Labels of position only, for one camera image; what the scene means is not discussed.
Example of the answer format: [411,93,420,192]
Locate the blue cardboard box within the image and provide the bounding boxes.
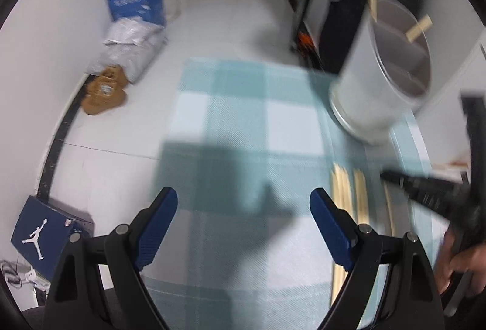
[107,0,166,26]

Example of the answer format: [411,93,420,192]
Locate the right hand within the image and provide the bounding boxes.
[434,227,486,297]

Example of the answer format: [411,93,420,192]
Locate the brown suede shoes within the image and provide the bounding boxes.
[81,65,128,116]

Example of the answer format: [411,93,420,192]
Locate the white power strip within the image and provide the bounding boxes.
[1,260,50,292]

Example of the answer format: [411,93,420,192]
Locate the grey plastic parcel bag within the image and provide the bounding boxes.
[87,17,167,84]

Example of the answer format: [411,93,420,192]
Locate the navy jordan shoe box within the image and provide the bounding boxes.
[11,196,94,281]

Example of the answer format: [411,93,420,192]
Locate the white utensil holder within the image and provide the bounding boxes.
[330,0,431,145]

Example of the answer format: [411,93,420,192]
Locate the teal checkered tablecloth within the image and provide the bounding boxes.
[143,58,443,329]

